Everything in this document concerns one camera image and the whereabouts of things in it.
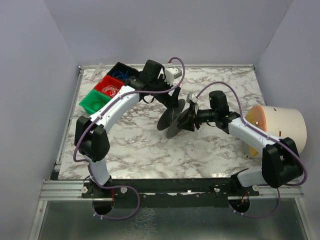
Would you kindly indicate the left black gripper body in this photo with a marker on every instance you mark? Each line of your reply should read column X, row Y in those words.
column 172, row 100

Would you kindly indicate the red storage bin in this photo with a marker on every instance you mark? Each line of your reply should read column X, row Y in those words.
column 108, row 86

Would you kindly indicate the white cylindrical container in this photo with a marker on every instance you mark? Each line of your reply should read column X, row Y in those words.
column 280, row 122

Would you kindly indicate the black storage bin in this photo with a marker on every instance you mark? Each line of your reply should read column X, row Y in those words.
column 122, row 72

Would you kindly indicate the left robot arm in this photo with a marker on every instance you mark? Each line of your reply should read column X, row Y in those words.
column 91, row 134

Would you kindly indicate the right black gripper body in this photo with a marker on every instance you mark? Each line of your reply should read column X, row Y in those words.
column 195, row 118

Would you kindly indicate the green storage bin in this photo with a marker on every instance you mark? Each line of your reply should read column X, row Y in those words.
column 94, row 101

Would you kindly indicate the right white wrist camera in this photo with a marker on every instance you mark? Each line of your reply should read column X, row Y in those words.
column 192, row 99

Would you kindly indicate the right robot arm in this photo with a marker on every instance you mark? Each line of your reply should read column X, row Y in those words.
column 280, row 163

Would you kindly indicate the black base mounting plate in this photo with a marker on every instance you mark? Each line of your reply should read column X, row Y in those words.
column 122, row 194

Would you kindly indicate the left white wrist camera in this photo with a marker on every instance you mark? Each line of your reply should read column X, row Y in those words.
column 171, row 74

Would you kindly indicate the aluminium table edge rail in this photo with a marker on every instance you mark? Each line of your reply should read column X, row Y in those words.
column 161, row 66

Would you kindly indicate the clear plastic piece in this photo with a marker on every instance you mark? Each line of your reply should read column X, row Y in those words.
column 97, row 71

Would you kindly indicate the black cable spool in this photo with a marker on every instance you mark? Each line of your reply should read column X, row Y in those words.
column 169, row 120

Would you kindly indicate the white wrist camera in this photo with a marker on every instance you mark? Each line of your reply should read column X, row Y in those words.
column 171, row 74
column 192, row 99

